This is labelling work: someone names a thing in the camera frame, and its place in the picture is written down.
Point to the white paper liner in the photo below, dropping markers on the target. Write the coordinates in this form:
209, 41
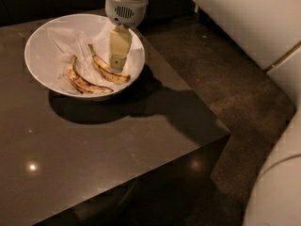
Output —
74, 42

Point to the spotted banana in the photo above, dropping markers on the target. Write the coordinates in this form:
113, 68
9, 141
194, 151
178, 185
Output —
104, 69
80, 83

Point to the dark cabinet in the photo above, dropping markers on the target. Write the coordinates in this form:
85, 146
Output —
21, 11

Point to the white gripper with vent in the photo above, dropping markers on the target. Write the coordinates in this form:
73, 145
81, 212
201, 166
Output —
126, 11

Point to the white bowl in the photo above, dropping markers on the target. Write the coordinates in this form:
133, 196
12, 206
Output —
43, 59

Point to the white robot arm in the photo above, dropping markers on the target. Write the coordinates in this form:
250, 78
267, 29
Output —
269, 32

